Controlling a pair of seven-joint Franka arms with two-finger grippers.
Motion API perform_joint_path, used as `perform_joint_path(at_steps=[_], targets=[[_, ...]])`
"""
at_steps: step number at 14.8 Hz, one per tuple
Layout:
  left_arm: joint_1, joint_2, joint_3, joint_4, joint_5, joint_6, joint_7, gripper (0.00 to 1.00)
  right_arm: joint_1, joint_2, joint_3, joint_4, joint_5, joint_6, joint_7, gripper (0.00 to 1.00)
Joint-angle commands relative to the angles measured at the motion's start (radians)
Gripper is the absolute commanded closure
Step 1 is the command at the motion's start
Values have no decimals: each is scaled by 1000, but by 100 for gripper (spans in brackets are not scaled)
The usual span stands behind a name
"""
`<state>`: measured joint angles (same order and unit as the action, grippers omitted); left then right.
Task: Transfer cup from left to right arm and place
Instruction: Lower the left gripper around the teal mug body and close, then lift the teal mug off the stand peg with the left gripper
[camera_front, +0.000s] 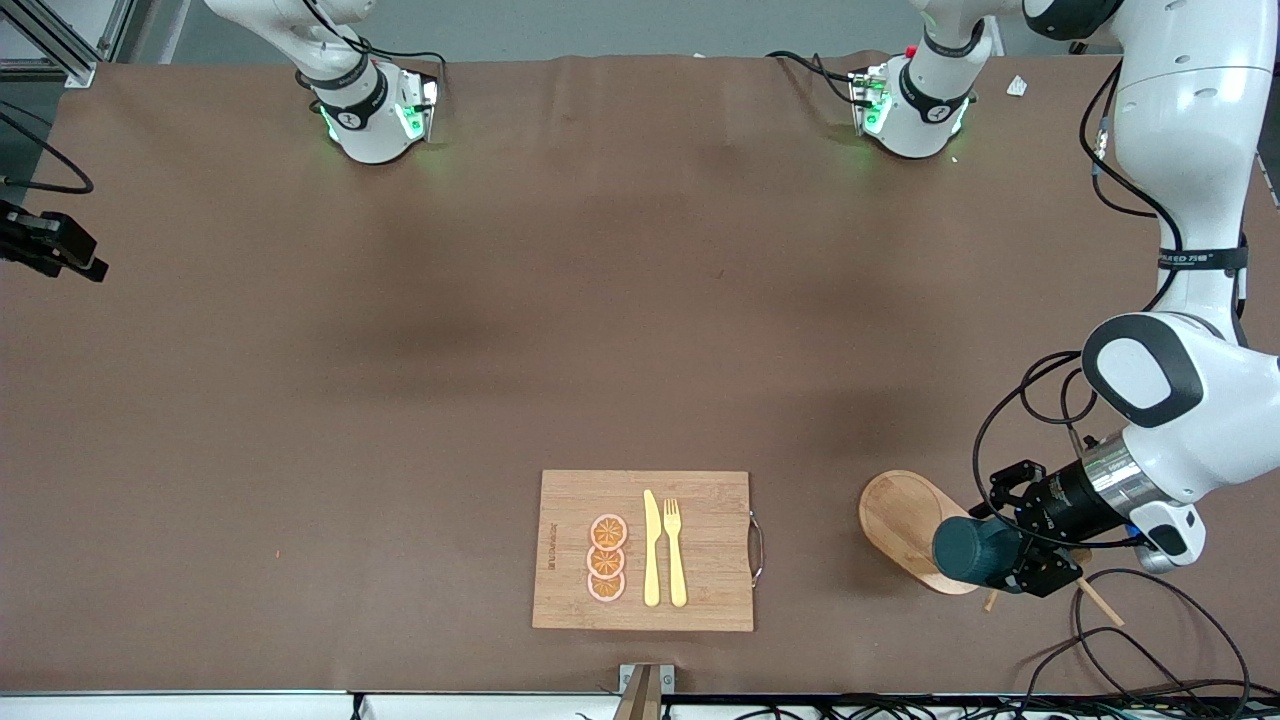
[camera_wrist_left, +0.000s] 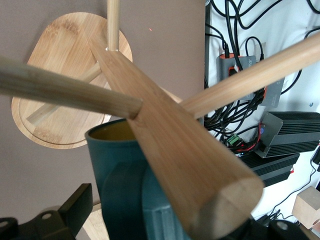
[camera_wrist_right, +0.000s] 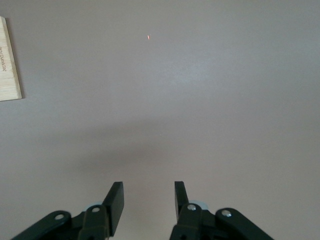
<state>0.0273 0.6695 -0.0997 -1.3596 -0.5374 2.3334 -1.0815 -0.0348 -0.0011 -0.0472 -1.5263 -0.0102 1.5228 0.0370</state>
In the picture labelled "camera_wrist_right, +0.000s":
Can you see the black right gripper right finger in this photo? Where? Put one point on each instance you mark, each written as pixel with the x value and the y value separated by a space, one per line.
pixel 181 197

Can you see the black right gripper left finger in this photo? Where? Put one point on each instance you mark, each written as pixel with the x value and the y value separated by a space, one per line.
pixel 116 205

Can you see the bamboo cutting board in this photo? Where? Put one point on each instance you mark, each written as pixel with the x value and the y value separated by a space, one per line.
pixel 7 76

